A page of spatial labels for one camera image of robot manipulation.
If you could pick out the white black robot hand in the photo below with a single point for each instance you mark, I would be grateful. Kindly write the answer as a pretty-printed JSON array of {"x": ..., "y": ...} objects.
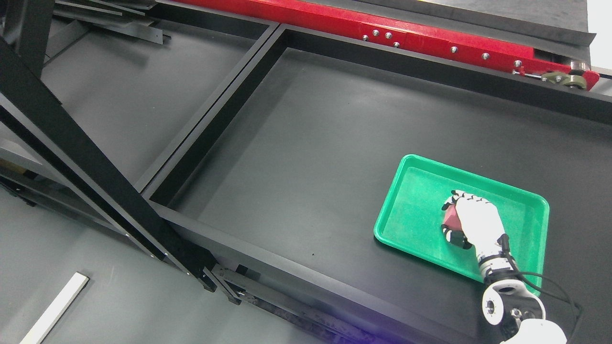
[{"x": 482, "y": 231}]

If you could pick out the pink block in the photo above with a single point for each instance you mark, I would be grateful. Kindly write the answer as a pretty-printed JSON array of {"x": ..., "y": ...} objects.
[{"x": 451, "y": 221}]

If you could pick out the green plastic tray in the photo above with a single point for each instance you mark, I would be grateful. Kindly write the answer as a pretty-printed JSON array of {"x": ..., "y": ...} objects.
[{"x": 411, "y": 216}]

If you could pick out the black metal shelf rack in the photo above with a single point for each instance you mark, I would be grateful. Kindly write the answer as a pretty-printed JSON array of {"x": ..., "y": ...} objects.
[{"x": 249, "y": 153}]

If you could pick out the red metal beam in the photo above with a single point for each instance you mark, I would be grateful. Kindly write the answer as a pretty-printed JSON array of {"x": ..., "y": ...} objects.
[{"x": 466, "y": 48}]

